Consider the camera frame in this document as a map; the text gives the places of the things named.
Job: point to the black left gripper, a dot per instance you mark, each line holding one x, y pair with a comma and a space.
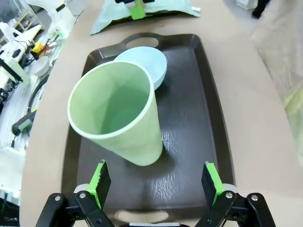
132, 1

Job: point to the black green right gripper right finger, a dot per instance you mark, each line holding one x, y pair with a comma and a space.
213, 198

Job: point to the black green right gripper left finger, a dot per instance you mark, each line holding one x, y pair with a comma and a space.
94, 203

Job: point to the teal cloth mat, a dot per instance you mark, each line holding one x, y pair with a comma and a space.
165, 9

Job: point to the dark brown serving tray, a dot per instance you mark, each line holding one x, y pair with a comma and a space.
189, 118

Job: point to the small pale round bowl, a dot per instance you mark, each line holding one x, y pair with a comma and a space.
151, 61

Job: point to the tall pale plastic cup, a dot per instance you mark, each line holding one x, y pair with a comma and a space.
113, 101

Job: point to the yellow connector block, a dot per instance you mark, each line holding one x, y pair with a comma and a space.
38, 47

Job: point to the white cone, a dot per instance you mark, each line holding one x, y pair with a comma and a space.
32, 34

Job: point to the white box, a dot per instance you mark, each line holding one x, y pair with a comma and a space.
246, 3

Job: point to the white bowl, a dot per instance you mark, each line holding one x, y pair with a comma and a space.
40, 66

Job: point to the person in dark trousers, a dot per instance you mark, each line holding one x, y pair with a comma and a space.
260, 8

